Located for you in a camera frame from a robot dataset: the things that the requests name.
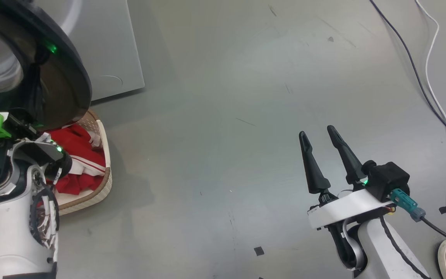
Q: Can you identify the cream perforated laundry basket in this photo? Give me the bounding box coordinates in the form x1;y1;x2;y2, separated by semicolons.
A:
0;108;113;216

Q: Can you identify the red garment with white trim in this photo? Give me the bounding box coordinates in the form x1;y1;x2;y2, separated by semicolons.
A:
37;123;106;195

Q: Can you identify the thin dark floor cable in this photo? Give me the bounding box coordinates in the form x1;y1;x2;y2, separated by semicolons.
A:
369;0;446;153

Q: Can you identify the black round washing machine door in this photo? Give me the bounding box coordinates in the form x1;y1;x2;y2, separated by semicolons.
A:
0;0;93;132

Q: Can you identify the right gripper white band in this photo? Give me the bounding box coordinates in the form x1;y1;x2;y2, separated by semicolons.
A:
299;125;396;230

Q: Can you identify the white washing machine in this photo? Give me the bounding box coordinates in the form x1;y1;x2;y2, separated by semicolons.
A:
33;0;145;102

